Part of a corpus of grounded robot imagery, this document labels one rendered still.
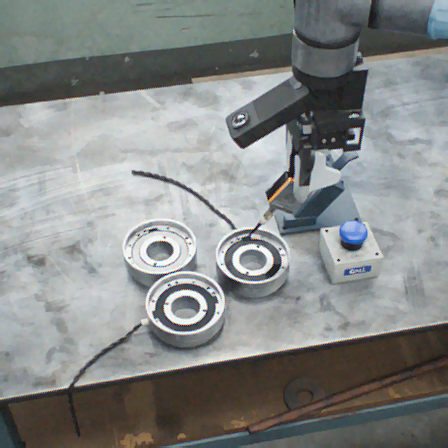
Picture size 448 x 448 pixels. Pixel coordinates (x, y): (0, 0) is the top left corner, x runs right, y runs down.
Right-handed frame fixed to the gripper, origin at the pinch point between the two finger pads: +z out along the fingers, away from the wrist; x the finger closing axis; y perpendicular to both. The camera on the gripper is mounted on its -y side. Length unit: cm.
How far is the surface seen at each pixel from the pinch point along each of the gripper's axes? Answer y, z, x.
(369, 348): 15.3, 38.1, -2.6
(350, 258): 7.2, 8.6, -6.6
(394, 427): 33, 93, 10
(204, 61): 9, 89, 158
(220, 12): 15, 70, 158
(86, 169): -28.7, 13.0, 22.5
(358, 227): 8.7, 5.6, -3.7
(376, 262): 10.9, 9.5, -7.1
